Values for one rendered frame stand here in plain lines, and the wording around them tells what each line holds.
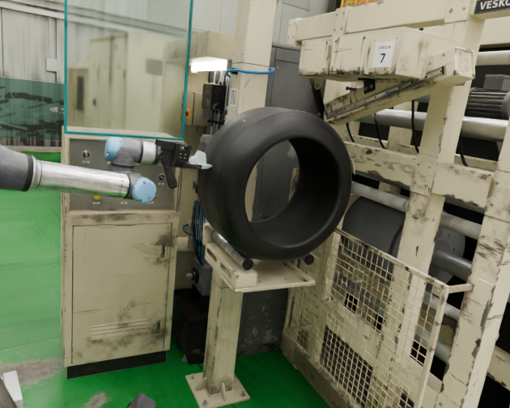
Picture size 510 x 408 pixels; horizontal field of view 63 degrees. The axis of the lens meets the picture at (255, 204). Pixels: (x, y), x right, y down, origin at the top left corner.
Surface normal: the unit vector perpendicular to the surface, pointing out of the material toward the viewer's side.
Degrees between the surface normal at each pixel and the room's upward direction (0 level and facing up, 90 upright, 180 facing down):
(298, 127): 79
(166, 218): 90
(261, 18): 90
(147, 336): 90
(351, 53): 90
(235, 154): 69
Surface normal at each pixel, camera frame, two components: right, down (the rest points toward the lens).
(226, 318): 0.43, 0.26
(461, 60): 0.44, -0.05
